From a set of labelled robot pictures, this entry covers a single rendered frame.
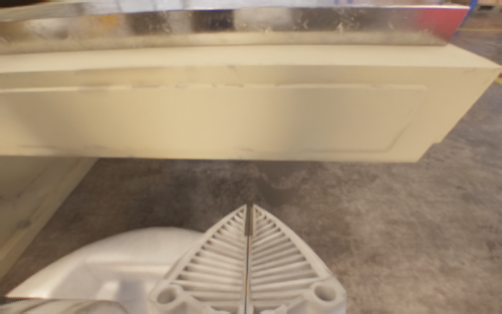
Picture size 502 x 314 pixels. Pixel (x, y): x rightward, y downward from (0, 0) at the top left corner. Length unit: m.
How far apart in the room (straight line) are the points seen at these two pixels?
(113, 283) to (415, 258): 0.95
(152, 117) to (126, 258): 0.35
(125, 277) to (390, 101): 0.54
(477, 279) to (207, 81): 1.06
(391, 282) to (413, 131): 0.71
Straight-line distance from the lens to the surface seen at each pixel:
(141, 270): 0.49
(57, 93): 0.24
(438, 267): 1.01
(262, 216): 0.16
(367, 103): 0.19
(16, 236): 1.22
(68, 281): 0.55
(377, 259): 0.90
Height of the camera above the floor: 0.76
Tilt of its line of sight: 46 degrees down
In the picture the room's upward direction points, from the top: 2 degrees counter-clockwise
